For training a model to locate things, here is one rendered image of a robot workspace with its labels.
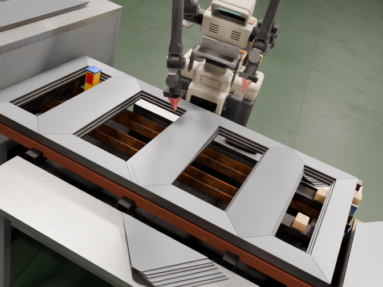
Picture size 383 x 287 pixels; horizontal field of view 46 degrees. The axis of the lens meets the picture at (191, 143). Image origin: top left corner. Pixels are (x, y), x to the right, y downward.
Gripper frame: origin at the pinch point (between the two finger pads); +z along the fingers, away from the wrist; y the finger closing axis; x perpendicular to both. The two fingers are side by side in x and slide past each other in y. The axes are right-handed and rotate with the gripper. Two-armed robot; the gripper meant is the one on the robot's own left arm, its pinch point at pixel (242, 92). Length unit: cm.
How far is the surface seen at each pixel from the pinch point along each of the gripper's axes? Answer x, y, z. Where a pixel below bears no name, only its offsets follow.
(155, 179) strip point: -57, -17, 45
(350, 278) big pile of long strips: -66, 61, 50
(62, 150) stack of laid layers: -57, -56, 47
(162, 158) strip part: -44, -19, 38
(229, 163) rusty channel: -3.0, 6.2, 34.9
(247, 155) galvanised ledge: 12.1, 13.2, 29.4
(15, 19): -25, -111, 4
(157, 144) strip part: -36, -25, 34
